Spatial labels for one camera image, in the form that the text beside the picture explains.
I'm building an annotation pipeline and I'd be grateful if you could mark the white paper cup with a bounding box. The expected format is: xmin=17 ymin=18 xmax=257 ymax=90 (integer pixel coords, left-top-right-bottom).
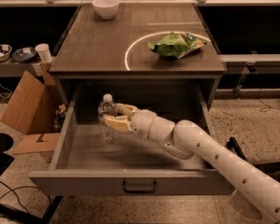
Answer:
xmin=35 ymin=43 xmax=52 ymax=63

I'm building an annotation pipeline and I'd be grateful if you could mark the grey cabinet with drawer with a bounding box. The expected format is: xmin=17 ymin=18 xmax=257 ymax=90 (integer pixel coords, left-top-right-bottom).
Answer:
xmin=50 ymin=1 xmax=226 ymax=104

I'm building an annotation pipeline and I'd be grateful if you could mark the green chip bag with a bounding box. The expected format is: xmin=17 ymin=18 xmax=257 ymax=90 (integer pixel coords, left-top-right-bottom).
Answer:
xmin=147 ymin=32 xmax=207 ymax=59

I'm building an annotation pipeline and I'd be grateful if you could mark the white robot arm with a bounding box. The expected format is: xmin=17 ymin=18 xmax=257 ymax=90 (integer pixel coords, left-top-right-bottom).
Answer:
xmin=103 ymin=104 xmax=280 ymax=224

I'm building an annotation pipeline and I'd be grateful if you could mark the blue bowl far left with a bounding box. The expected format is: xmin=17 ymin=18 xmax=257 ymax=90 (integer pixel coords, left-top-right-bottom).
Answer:
xmin=0 ymin=44 xmax=12 ymax=62

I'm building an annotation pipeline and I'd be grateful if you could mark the clear plastic water bottle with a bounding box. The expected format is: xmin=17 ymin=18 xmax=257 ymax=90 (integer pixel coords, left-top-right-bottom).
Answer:
xmin=97 ymin=93 xmax=118 ymax=144

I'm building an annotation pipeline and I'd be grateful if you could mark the open grey top drawer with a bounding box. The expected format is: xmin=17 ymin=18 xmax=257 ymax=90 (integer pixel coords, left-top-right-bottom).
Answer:
xmin=30 ymin=80 xmax=234 ymax=196

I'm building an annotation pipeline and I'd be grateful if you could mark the black floor cable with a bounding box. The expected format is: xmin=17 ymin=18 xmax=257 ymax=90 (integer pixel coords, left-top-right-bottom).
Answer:
xmin=0 ymin=179 xmax=52 ymax=217

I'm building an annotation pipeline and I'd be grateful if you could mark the black drawer handle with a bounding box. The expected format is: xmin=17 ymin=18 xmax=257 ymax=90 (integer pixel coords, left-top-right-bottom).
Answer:
xmin=122 ymin=181 xmax=158 ymax=194

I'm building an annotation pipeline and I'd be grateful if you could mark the brown cardboard box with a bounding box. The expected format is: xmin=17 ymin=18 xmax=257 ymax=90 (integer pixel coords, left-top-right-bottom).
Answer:
xmin=0 ymin=63 xmax=65 ymax=157

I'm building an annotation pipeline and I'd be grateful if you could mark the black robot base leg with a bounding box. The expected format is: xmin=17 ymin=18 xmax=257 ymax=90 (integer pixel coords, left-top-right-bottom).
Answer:
xmin=227 ymin=137 xmax=280 ymax=174

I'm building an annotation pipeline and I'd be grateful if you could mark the white ceramic bowl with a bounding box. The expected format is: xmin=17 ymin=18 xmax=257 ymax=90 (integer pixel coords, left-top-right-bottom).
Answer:
xmin=92 ymin=0 xmax=119 ymax=20

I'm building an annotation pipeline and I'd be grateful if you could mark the blue bowl near cup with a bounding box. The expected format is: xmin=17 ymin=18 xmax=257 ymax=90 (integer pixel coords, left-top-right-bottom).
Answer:
xmin=12 ymin=47 xmax=36 ymax=63

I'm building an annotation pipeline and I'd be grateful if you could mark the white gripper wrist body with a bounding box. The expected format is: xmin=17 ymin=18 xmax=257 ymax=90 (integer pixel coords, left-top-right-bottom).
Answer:
xmin=131 ymin=109 xmax=157 ymax=139

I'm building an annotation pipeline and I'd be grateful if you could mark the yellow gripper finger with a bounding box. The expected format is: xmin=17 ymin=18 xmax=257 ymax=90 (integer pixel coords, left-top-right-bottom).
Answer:
xmin=103 ymin=115 xmax=132 ymax=133
xmin=116 ymin=104 xmax=138 ymax=117

